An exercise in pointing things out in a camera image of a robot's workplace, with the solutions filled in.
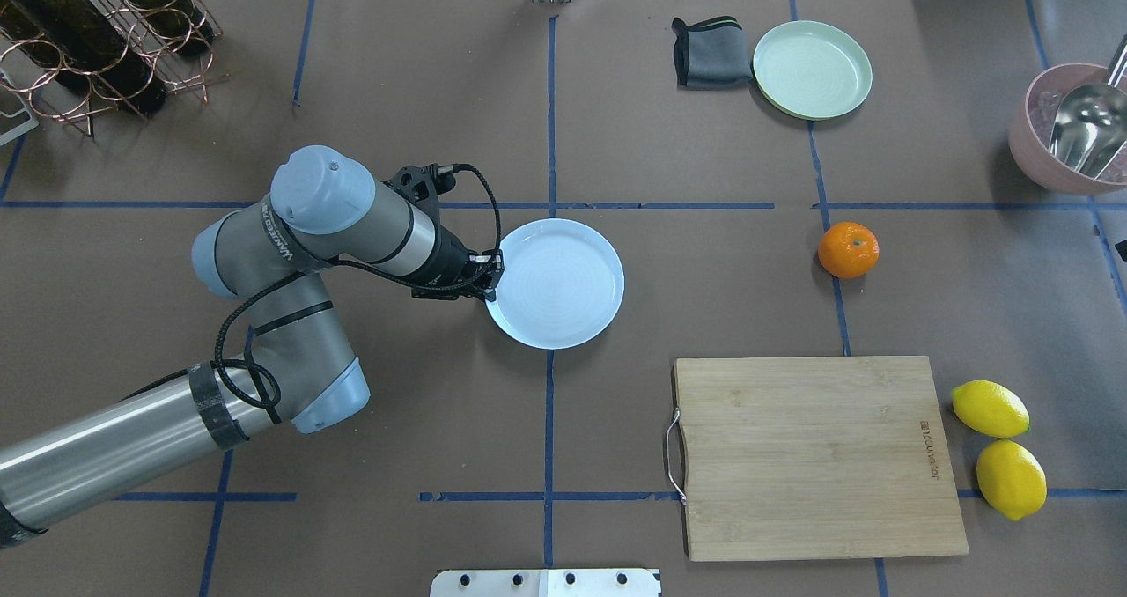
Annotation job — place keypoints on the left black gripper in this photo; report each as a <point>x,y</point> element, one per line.
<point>449,262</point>

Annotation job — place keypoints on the light blue plate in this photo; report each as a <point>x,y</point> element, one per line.
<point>562,284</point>

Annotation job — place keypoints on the orange fruit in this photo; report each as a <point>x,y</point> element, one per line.
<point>848,249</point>

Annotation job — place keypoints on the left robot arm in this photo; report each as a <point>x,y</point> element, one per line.
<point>281,355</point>

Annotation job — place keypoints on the light green plate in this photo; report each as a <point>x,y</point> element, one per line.
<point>812,70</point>

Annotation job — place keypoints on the grey folded cloth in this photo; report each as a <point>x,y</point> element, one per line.
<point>711,55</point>

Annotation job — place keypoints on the bamboo cutting board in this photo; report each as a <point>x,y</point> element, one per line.
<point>811,458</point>

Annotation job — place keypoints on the dark green wine bottle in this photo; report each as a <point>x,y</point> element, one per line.
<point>93,46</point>

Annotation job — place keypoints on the upper yellow lemon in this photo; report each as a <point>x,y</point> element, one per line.
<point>991,409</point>

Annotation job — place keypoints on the yellow lemon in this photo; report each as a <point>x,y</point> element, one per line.
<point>1011,479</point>
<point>991,409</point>

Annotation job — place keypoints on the pink bowl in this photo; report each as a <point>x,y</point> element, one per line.
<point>1034,159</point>

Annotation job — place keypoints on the lower yellow lemon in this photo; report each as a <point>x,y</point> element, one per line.
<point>1011,479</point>

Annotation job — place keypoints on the metal ice scoop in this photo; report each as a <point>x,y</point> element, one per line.
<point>1090,124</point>

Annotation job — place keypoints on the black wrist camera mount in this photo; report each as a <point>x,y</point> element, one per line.
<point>422,186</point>

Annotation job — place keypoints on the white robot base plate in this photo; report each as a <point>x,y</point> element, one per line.
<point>548,582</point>

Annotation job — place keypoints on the copper wire bottle rack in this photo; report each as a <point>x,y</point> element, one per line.
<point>58,93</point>

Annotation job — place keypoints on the white wire cup rack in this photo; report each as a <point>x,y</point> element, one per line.
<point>17,117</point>

